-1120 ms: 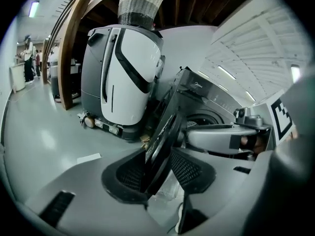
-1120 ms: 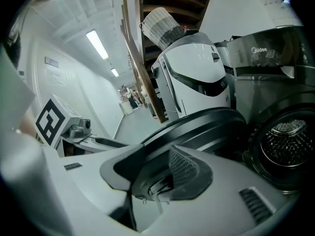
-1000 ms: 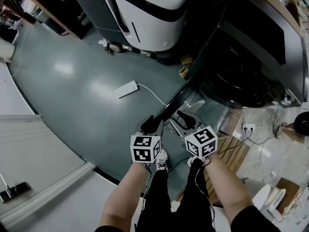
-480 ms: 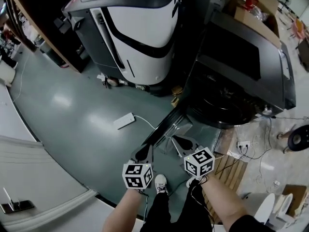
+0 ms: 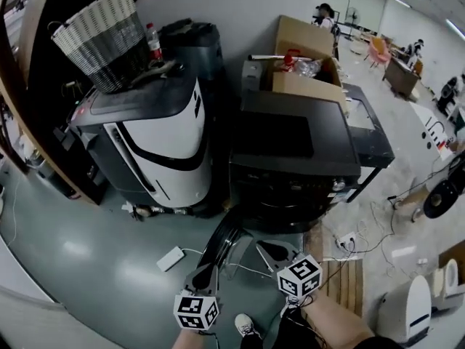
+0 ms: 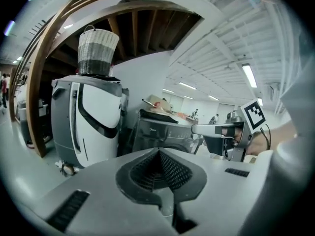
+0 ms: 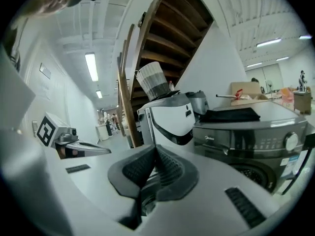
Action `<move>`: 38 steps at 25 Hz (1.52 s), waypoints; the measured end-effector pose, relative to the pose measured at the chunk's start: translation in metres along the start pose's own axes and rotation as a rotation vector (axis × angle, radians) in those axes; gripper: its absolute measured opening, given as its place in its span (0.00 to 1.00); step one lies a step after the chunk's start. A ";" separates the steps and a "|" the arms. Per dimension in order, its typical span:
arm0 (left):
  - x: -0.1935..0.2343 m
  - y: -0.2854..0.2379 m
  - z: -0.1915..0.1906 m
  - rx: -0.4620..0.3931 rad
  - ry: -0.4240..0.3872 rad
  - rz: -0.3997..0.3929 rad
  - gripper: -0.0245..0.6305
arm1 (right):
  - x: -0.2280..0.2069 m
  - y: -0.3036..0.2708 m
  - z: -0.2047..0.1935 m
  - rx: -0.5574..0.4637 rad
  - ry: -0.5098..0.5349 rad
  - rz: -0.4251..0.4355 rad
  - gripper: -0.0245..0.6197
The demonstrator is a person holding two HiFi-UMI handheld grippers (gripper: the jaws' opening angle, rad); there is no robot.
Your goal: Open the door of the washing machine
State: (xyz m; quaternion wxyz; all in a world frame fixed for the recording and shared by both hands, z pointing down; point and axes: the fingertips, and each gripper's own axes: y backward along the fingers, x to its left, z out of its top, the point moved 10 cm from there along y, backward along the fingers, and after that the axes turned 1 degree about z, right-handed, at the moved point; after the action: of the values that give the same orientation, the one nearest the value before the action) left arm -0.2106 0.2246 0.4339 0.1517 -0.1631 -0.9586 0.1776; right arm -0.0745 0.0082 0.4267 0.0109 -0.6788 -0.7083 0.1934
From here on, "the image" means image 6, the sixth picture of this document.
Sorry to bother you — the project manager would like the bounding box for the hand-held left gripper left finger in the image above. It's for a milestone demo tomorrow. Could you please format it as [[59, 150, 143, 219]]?
[[26, 147, 177, 236]]

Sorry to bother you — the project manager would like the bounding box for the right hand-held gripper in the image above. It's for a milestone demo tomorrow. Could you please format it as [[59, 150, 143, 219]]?
[[190, 98, 266, 163]]

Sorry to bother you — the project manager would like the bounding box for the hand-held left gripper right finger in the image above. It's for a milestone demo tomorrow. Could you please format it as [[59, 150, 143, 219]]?
[[159, 147, 273, 236]]

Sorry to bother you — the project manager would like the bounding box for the person's right forearm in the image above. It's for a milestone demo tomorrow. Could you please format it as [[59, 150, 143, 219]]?
[[245, 123, 299, 157]]

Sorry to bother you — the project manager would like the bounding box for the black washing machine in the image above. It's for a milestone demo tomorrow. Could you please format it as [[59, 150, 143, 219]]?
[[127, 116, 205, 157]]

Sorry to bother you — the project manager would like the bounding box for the person's right hand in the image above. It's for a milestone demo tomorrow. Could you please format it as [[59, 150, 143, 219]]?
[[220, 127, 245, 148]]

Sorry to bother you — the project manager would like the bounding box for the metal pipe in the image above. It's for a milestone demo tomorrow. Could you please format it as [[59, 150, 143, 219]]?
[[141, 98, 158, 108]]

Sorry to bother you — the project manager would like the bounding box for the white and grey service robot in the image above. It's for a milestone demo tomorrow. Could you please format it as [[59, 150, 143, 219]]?
[[50, 74, 124, 176]]

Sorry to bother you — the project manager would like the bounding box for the grey appliance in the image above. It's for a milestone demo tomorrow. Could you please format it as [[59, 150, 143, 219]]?
[[15, 99, 53, 148]]

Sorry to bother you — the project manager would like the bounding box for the woven laundry basket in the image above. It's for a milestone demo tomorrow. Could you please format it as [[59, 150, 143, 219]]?
[[77, 25, 121, 78]]

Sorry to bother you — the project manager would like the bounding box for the curved wooden stair frame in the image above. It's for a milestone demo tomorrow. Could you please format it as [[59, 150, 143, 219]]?
[[9, 0, 205, 159]]

